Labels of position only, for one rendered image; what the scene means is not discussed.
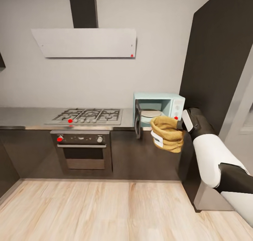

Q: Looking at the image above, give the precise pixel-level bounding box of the popcorn bag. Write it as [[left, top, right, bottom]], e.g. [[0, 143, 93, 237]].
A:
[[150, 116, 186, 153]]

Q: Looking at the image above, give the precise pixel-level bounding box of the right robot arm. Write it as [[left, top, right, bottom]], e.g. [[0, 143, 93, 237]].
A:
[[177, 106, 253, 228]]

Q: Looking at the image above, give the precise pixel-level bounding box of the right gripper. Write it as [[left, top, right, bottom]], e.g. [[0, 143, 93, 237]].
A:
[[177, 120, 187, 131]]

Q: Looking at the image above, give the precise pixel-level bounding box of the microwave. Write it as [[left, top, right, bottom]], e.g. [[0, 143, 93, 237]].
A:
[[133, 92, 185, 139]]

